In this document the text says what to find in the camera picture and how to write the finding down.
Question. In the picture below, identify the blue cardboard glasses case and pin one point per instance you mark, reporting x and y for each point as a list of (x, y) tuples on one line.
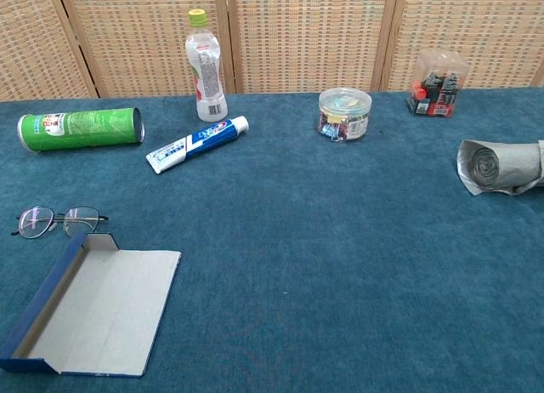
[(106, 308)]

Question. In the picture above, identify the thin-framed eyeglasses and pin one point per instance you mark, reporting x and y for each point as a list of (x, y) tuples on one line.
[(36, 220)]

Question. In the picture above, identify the blue table cloth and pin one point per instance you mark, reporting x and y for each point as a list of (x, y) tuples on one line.
[(297, 240)]

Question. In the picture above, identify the blue white toothpaste tube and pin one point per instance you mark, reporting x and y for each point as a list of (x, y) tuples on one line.
[(200, 140)]

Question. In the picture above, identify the round clear binder clip jar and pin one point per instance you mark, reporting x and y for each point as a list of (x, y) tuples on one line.
[(344, 116)]

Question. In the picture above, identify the clear drink bottle yellow cap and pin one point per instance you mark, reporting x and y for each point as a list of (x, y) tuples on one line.
[(206, 70)]

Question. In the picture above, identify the woven wooden folding screen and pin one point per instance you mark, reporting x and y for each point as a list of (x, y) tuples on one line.
[(306, 35)]

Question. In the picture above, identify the green chip can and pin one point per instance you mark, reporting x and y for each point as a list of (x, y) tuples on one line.
[(81, 129)]

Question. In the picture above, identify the grey garbage bag roll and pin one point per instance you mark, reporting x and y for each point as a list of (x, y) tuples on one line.
[(501, 165)]

